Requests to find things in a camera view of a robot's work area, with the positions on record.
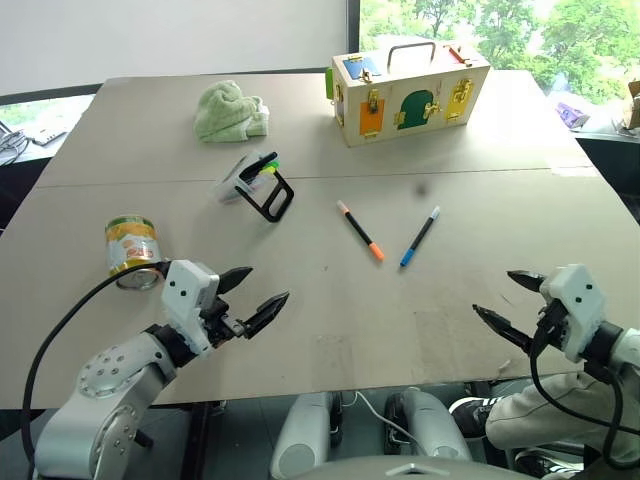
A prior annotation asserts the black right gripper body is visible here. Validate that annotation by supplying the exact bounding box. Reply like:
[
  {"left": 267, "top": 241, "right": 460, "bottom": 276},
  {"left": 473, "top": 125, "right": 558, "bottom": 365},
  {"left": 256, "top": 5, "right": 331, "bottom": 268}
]
[{"left": 534, "top": 292, "right": 572, "bottom": 352}]

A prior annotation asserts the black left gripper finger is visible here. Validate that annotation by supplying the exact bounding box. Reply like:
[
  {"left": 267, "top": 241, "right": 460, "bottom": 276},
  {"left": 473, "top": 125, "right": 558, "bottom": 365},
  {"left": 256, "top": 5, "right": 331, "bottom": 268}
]
[
  {"left": 218, "top": 266, "right": 255, "bottom": 297},
  {"left": 242, "top": 291, "right": 291, "bottom": 341}
]

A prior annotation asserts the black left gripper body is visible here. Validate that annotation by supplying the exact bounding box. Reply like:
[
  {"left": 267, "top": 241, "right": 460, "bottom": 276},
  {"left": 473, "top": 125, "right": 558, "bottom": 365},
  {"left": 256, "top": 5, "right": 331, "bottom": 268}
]
[{"left": 200, "top": 293, "right": 251, "bottom": 348}]

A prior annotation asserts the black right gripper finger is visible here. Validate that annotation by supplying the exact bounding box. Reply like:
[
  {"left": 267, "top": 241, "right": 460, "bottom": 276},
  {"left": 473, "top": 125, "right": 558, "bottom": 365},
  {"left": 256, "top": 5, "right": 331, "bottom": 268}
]
[
  {"left": 505, "top": 269, "right": 548, "bottom": 294},
  {"left": 471, "top": 303, "right": 536, "bottom": 354}
]

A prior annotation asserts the clear cup with markers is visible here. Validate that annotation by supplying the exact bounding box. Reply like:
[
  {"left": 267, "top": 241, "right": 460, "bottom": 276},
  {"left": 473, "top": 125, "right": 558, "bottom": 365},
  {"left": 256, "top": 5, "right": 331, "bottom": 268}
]
[{"left": 215, "top": 149, "right": 281, "bottom": 207}]

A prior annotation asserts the black pen with blue cap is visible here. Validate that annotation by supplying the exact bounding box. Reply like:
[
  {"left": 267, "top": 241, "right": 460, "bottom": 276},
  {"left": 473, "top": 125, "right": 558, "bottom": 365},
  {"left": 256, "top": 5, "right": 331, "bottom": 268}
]
[{"left": 398, "top": 205, "right": 442, "bottom": 268}]

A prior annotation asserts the black pen with orange cap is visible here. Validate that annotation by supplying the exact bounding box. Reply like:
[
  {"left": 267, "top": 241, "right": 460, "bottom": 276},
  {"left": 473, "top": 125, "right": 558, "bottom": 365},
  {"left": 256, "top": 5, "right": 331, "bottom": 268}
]
[{"left": 335, "top": 199, "right": 387, "bottom": 263}]

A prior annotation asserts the wooden lock box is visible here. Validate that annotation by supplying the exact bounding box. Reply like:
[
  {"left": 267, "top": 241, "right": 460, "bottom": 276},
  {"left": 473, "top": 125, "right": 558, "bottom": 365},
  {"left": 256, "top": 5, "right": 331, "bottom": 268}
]
[{"left": 326, "top": 41, "right": 492, "bottom": 150}]

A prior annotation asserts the person's grey trouser leg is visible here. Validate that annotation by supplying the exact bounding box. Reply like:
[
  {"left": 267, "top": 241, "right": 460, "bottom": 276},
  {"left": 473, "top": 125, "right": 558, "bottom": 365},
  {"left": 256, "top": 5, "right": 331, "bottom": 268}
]
[{"left": 485, "top": 369, "right": 640, "bottom": 467}]

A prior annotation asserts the black metal stand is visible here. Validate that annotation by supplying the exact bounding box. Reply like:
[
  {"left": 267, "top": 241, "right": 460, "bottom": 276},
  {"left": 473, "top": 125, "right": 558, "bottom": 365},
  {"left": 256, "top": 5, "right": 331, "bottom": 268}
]
[{"left": 238, "top": 168, "right": 296, "bottom": 224}]

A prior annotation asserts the black white-striped sneaker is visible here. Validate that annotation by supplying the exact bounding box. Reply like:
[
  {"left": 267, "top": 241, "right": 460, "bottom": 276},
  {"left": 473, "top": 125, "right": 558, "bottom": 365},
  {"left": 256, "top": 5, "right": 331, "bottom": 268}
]
[
  {"left": 513, "top": 446, "right": 587, "bottom": 480},
  {"left": 448, "top": 396, "right": 507, "bottom": 442}
]

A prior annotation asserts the yellow tin can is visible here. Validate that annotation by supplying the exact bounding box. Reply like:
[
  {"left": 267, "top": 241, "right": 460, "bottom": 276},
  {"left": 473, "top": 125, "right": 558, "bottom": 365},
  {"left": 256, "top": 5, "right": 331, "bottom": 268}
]
[{"left": 103, "top": 214, "right": 167, "bottom": 292}]

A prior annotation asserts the black table leg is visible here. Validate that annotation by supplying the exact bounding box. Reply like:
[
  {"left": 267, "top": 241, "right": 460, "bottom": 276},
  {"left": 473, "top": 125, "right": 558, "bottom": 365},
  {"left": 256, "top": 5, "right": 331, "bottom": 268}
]
[{"left": 185, "top": 399, "right": 212, "bottom": 480}]

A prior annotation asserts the silver robot left leg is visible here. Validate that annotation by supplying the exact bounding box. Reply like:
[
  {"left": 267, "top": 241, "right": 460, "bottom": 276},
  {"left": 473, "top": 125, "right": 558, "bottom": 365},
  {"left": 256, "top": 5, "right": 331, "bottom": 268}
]
[{"left": 269, "top": 391, "right": 335, "bottom": 480}]

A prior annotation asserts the silver robot leg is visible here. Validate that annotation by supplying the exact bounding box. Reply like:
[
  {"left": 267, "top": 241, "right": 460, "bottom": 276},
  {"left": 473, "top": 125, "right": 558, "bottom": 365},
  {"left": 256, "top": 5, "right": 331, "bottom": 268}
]
[
  {"left": 269, "top": 391, "right": 335, "bottom": 480},
  {"left": 383, "top": 388, "right": 474, "bottom": 465}
]

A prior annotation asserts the silver robot right leg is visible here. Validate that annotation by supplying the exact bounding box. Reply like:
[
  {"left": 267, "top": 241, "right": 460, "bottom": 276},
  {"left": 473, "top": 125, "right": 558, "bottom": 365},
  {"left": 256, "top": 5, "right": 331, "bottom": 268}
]
[{"left": 383, "top": 388, "right": 474, "bottom": 465}]

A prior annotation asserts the light green towel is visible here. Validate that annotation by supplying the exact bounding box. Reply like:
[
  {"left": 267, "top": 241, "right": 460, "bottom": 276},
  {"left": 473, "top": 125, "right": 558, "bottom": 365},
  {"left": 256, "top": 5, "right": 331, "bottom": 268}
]
[{"left": 192, "top": 79, "right": 272, "bottom": 146}]

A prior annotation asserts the purple packet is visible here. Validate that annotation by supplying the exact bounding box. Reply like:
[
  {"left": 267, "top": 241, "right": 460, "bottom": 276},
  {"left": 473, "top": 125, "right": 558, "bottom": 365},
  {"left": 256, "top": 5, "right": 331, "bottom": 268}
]
[{"left": 555, "top": 101, "right": 592, "bottom": 129}]

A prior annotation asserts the grey robot torso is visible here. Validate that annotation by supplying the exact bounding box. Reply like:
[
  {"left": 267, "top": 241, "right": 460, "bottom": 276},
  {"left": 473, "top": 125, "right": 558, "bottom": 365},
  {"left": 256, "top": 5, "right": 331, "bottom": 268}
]
[{"left": 303, "top": 453, "right": 512, "bottom": 480}]

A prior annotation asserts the white flat device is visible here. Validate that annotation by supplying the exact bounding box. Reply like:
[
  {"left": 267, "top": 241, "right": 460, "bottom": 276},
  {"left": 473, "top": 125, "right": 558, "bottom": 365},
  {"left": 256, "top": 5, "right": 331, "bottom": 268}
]
[{"left": 21, "top": 96, "right": 82, "bottom": 148}]

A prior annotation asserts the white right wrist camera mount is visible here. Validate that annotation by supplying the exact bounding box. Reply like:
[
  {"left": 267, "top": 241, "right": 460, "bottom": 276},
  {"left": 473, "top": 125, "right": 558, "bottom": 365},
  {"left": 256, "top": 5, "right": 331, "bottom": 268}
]
[{"left": 541, "top": 263, "right": 609, "bottom": 363}]

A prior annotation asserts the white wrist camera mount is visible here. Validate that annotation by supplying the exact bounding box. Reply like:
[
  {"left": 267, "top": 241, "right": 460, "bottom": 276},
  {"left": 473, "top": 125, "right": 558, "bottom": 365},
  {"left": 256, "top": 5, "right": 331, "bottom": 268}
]
[
  {"left": 541, "top": 263, "right": 609, "bottom": 363},
  {"left": 160, "top": 259, "right": 222, "bottom": 358}
]

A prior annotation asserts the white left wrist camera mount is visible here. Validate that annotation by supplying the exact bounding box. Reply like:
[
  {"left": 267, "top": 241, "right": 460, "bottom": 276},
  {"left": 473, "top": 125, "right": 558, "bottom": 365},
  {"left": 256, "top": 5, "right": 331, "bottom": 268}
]
[{"left": 160, "top": 259, "right": 222, "bottom": 358}]

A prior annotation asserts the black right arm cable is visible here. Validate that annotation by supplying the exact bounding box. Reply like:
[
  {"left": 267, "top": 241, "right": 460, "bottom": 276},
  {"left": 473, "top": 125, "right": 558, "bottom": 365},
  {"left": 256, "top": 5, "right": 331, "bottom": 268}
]
[{"left": 529, "top": 319, "right": 632, "bottom": 469}]

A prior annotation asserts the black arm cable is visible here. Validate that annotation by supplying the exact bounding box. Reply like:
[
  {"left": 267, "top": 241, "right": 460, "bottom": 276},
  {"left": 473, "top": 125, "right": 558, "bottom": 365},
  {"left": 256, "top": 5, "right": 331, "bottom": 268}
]
[
  {"left": 21, "top": 258, "right": 171, "bottom": 480},
  {"left": 529, "top": 319, "right": 632, "bottom": 469}
]

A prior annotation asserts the white cable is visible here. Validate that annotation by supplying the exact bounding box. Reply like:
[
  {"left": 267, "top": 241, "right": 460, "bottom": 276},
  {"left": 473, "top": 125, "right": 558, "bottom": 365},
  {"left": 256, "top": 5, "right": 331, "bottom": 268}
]
[{"left": 343, "top": 390, "right": 417, "bottom": 445}]

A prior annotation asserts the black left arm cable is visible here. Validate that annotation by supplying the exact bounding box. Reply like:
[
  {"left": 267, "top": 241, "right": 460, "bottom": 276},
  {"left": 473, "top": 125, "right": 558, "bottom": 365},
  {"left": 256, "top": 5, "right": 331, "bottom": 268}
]
[{"left": 21, "top": 258, "right": 171, "bottom": 480}]

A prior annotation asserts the grey cable bundle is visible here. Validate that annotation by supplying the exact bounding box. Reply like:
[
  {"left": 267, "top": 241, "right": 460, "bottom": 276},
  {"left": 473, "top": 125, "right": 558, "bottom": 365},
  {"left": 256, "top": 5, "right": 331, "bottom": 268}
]
[{"left": 0, "top": 125, "right": 27, "bottom": 167}]

